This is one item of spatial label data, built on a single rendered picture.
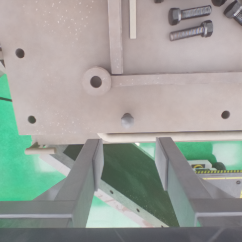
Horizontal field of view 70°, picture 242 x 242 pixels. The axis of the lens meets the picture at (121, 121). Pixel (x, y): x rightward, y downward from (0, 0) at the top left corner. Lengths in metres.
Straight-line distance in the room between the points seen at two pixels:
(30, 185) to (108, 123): 2.05
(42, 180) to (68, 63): 1.98
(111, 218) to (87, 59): 2.17
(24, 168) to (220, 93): 2.07
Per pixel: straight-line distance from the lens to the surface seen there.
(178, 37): 0.27
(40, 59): 0.29
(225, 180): 1.81
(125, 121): 0.25
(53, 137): 0.46
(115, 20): 0.26
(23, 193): 2.40
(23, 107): 0.31
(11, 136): 2.10
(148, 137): 0.41
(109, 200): 0.54
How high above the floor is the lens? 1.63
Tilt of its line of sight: 74 degrees down
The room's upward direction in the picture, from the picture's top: 176 degrees counter-clockwise
